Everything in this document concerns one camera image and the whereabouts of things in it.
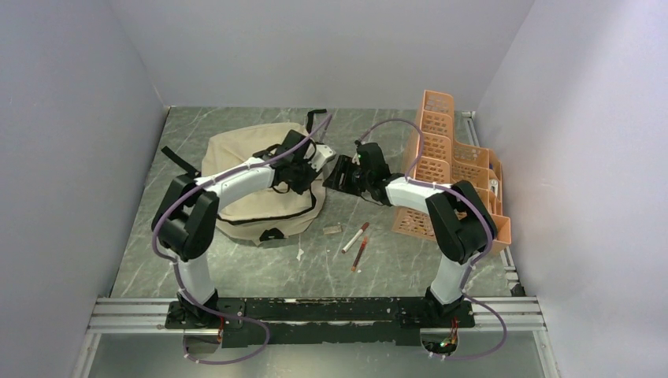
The orange plastic file organizer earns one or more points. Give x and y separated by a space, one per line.
436 156

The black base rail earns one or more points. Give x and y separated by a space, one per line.
292 321

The beige canvas backpack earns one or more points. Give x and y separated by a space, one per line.
191 213

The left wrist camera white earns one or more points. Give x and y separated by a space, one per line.
320 157

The red pen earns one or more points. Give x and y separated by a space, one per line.
359 254

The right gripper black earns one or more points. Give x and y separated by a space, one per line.
344 164

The white red marker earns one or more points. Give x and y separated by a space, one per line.
355 237

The small beige eraser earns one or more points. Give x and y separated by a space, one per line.
333 229

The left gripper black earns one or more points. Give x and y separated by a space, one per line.
299 187

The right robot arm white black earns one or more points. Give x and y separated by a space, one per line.
462 225

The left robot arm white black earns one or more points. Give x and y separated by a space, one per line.
190 265

